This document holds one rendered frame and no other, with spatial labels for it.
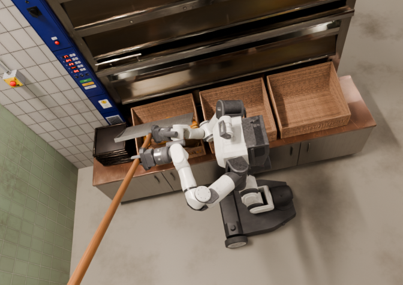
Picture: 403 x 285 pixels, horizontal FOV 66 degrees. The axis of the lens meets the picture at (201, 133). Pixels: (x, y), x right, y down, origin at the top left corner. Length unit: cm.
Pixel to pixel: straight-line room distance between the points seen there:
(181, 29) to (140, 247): 199
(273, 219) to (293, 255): 34
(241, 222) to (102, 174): 128
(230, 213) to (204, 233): 34
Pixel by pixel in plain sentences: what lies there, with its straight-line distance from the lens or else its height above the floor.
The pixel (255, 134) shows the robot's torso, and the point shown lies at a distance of 174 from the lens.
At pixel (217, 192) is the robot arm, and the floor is 148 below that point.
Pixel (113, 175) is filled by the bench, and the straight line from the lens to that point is 284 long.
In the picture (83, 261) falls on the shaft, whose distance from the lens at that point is 102.
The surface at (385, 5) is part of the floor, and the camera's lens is 489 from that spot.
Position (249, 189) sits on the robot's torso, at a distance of 236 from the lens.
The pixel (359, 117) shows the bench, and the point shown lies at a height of 58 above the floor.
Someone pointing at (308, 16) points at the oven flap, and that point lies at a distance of 239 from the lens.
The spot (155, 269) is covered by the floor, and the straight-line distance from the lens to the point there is 308.
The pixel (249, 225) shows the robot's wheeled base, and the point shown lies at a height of 17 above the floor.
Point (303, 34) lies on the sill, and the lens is 258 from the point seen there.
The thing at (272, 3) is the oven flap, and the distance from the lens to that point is 230.
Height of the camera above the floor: 290
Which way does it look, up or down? 57 degrees down
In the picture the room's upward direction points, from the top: 19 degrees counter-clockwise
